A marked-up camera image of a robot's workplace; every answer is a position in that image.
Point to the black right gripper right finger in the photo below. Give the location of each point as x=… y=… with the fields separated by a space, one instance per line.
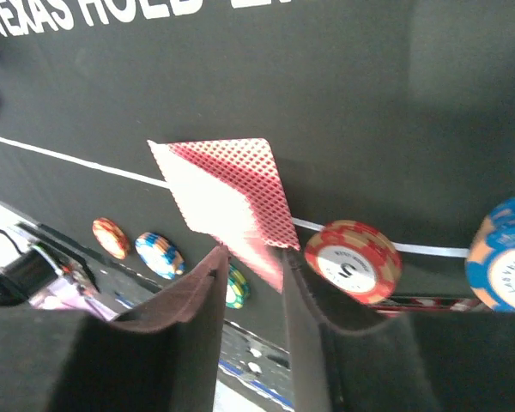
x=344 y=356

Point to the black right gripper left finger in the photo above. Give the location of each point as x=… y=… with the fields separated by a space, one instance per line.
x=162 y=355

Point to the black triangular all-in marker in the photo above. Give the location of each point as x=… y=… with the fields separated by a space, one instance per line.
x=429 y=304

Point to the green poker chip stack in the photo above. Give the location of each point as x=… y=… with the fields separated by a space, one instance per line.
x=238 y=289

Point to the red poker chip stack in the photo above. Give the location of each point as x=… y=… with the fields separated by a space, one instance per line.
x=111 y=238

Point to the red backed card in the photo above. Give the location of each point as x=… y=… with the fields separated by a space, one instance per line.
x=212 y=206
x=249 y=166

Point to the black texas holdem poker mat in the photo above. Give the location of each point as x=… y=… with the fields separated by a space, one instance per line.
x=400 y=114

